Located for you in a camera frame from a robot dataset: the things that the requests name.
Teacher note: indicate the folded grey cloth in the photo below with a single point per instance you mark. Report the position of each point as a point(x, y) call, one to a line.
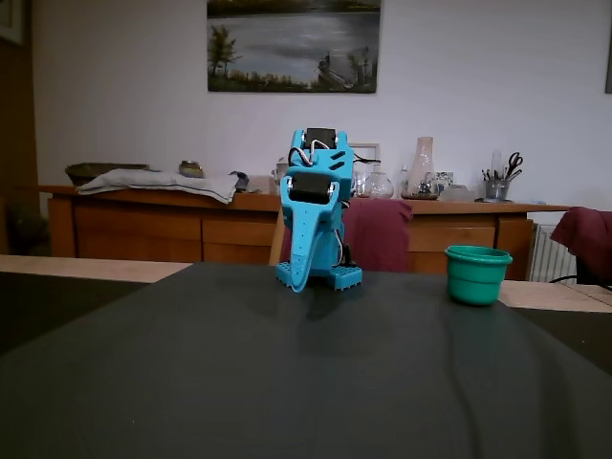
point(167, 184)

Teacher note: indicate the small glass jar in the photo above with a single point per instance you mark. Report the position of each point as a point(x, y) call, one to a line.
point(359, 184)

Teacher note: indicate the small ceramic jar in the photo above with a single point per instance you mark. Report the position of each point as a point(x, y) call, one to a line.
point(191, 168)

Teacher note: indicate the metal pen cup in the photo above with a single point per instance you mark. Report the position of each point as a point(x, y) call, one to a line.
point(497, 190)

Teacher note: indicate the green plastic cup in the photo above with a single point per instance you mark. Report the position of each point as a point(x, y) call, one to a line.
point(475, 277)

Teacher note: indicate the maroon garment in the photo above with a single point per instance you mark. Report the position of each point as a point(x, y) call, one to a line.
point(588, 234)

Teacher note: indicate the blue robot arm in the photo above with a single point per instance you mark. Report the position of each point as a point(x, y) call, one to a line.
point(342, 160)

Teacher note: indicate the black table mat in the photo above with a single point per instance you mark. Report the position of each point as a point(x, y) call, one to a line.
point(287, 373)

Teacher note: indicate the white ceramic tureen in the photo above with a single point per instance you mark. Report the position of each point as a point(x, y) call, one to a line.
point(279, 177)

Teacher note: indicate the blue white ceramic piece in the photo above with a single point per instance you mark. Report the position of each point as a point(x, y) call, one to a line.
point(444, 179)

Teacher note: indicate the black under cloth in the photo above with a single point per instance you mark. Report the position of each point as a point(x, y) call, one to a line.
point(48, 306)

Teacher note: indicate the white radiator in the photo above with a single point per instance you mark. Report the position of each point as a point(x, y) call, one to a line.
point(554, 255)

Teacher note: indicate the pink glass flask vase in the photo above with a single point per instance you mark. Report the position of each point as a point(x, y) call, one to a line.
point(423, 162)

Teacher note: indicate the lake landscape painting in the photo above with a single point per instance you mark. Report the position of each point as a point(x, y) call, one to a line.
point(294, 45)

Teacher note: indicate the dark woven basket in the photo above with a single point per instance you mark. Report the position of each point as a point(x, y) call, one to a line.
point(95, 169)

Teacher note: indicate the round glass bowl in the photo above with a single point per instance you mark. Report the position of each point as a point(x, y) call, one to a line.
point(380, 186)

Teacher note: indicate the white picture frame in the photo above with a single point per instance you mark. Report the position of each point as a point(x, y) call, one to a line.
point(370, 150)

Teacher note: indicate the wooden sideboard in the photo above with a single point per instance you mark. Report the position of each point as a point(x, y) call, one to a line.
point(143, 229)

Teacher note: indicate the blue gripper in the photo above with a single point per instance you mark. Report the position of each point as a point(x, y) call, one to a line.
point(310, 188)

